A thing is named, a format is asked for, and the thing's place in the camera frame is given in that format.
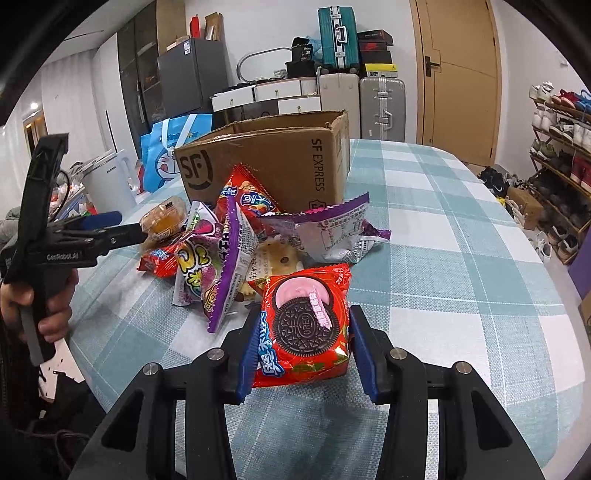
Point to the shoe rack with shoes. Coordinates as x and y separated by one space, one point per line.
561 134

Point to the dark glass cabinet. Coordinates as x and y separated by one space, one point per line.
138 69

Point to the blue plastic bag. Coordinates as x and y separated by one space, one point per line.
316 46

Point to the black yellow shoebox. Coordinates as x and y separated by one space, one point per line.
381 70

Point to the purple orange candy packet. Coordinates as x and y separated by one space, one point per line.
228 277

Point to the yellow cake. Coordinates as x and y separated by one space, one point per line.
164 219

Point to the small brown cardboard box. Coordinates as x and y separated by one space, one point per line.
214 26

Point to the red paper box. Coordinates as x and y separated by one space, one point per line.
196 25

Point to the red cookie packet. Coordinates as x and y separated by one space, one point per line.
300 323

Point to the white drawer cabinet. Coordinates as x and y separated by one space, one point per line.
277 92

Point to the black printed carton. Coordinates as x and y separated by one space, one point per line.
302 50

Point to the white plastic appliance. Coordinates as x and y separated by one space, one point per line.
106 180

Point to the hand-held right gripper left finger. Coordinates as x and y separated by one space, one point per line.
248 355

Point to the oval metal frame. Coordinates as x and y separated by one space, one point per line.
242 62

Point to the metal shoe rack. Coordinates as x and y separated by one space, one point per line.
538 161

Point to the brown carton on floor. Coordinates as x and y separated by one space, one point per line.
526 207

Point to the black bag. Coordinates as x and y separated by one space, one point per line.
300 69

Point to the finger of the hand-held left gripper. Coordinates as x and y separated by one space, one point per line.
120 236
99 220

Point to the beige suitcase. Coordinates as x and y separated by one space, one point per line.
339 101

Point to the black shoebox red logo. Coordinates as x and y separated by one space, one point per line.
375 45

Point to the silver suitcase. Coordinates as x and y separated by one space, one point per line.
383 106

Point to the teal suitcase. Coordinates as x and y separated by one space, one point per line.
337 37

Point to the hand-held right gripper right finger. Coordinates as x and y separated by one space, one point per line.
364 355

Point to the person's left hand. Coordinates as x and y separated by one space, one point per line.
57 318

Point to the blue cartoon tote bag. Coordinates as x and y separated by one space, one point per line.
161 152

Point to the pile of black shoes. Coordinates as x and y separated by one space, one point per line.
491 180

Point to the red cartoon snack packet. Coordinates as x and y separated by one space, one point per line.
249 194

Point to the purple silver snack packet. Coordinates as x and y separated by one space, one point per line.
332 230

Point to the white purple gummy packet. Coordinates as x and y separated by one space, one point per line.
191 267

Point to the wooden door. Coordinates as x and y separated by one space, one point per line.
457 78

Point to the cream biscuit packet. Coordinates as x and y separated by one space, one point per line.
277 258

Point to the grey refrigerator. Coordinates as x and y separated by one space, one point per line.
189 78

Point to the small red snack packet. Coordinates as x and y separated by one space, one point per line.
157 261

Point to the flat brown cardboard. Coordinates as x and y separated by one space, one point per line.
170 23

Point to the purple paper bag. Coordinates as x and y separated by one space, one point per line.
582 277

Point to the small striped bowl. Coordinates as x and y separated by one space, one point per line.
280 73

